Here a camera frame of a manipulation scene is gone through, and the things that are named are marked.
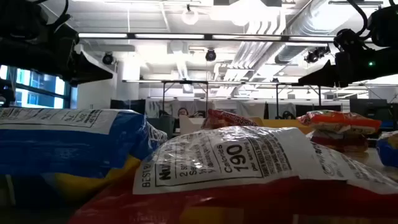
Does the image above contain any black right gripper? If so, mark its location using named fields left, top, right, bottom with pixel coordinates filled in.
left=297, top=28, right=398, bottom=88

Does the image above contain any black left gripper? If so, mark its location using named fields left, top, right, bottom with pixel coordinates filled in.
left=0, top=23, right=114, bottom=88

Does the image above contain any orange Maruchan noodle pack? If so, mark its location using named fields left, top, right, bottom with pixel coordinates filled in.
left=297, top=110, right=382, bottom=135

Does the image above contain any red Maruchan noodle pack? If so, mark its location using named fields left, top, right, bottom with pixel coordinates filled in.
left=201, top=108, right=259, bottom=130
left=307, top=129, right=371, bottom=153
left=67, top=125, right=398, bottom=224

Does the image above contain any blue Maruchan noodle pack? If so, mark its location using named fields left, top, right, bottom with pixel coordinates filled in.
left=0, top=107, right=169, bottom=203
left=375, top=130, right=398, bottom=169

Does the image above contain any black computer monitor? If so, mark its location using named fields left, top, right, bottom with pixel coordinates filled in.
left=349, top=98, right=389, bottom=118
left=110, top=98, right=146, bottom=115

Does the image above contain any large glass window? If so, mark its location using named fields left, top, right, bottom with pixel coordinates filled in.
left=0, top=64, right=78, bottom=110

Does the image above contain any yellow plastic bin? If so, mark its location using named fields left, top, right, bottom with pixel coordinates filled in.
left=254, top=116, right=313, bottom=134

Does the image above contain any long ceiling light strip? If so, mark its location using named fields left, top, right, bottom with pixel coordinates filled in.
left=77, top=32, right=374, bottom=44

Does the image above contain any white plastic bin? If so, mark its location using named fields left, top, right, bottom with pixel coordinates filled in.
left=179, top=114, right=206, bottom=135

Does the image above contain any round white ceiling lamp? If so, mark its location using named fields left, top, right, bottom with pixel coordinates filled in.
left=182, top=4, right=200, bottom=26

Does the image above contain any silver ventilation duct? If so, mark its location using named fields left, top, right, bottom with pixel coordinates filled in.
left=275, top=2, right=343, bottom=65

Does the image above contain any black metal stand frame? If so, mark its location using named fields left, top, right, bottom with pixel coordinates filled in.
left=161, top=80, right=210, bottom=118
left=275, top=82, right=323, bottom=121

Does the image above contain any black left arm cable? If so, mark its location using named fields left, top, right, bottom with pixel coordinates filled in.
left=51, top=0, right=70, bottom=30

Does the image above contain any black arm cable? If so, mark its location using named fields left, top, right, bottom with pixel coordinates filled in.
left=51, top=0, right=70, bottom=30
left=346, top=0, right=371, bottom=37

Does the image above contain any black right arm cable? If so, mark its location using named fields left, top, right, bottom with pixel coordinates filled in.
left=346, top=0, right=371, bottom=37

